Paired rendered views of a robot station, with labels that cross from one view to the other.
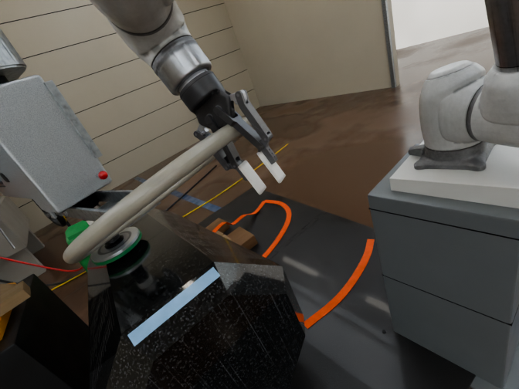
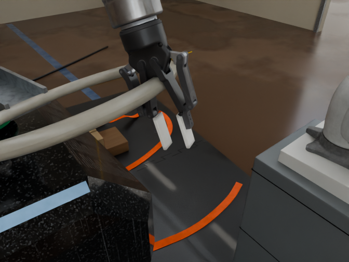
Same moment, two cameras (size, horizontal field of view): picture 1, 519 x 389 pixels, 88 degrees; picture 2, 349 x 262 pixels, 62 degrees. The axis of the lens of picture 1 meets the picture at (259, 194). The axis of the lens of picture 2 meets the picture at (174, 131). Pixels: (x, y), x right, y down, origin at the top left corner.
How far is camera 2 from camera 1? 0.14 m
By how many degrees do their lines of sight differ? 11
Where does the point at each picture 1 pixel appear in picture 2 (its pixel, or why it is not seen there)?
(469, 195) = (340, 193)
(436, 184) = (318, 173)
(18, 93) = not seen: outside the picture
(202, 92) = (145, 42)
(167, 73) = (117, 10)
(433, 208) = (307, 193)
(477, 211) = (341, 210)
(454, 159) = (341, 156)
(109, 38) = not seen: outside the picture
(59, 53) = not seen: outside the picture
